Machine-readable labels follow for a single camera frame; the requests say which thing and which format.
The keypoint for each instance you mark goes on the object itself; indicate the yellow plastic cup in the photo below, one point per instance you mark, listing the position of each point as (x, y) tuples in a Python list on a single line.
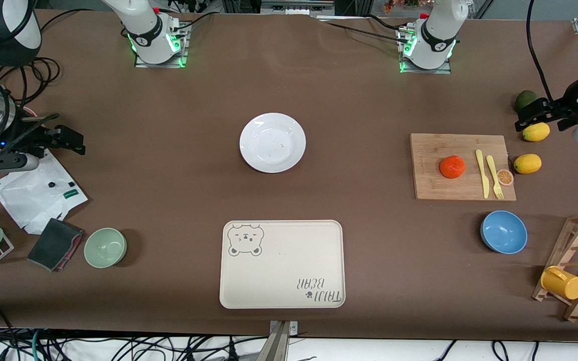
[(562, 283)]

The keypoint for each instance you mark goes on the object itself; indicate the yellow plastic fork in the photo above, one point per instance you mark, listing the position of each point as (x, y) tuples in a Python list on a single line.
[(492, 170)]

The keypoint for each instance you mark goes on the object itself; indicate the beige bear print tray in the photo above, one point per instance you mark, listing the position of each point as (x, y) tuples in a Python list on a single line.
[(279, 271)]

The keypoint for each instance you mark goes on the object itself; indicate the yellow lemon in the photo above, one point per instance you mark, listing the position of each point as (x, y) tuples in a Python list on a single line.
[(527, 164), (537, 133)]

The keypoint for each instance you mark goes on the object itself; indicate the yellow plastic knife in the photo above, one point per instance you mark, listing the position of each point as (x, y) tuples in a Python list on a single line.
[(482, 175)]

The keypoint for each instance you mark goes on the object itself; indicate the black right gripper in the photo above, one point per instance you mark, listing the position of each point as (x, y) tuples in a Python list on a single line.
[(24, 138)]

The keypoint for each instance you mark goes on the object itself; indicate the toy orange slice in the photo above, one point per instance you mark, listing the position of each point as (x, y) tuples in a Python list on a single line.
[(505, 177)]

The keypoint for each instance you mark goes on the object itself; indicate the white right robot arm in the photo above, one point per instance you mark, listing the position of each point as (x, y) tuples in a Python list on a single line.
[(146, 30)]

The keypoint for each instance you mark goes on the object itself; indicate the green lime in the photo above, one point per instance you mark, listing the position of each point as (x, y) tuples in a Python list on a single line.
[(525, 98)]

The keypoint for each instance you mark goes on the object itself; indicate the white plastic bag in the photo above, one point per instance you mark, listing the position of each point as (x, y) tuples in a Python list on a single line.
[(28, 195)]

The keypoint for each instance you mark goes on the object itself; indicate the white round plate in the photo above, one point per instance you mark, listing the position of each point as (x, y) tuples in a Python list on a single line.
[(272, 143)]

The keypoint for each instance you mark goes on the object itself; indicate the bamboo cutting board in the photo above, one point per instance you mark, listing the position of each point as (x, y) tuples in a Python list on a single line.
[(429, 185)]

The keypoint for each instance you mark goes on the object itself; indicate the metal table edge bracket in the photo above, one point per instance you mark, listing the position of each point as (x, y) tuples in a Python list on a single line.
[(279, 341)]

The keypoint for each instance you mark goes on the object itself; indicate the blue bowl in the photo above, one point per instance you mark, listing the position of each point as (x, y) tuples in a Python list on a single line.
[(503, 232)]

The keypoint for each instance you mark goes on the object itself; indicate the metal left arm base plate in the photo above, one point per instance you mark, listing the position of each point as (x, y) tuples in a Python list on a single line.
[(427, 70)]

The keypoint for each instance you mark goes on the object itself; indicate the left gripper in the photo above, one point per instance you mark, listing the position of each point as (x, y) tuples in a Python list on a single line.
[(572, 98)]

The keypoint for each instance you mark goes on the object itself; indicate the pale green bowl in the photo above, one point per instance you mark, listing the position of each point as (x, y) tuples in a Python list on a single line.
[(105, 247)]

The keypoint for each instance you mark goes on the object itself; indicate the grey folded cloth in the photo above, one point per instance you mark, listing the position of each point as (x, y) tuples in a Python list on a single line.
[(53, 244)]

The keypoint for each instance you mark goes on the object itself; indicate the orange fruit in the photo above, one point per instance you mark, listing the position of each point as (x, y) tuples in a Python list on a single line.
[(452, 167)]

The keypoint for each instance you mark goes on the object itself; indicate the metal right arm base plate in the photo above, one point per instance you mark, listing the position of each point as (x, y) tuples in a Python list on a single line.
[(161, 62)]

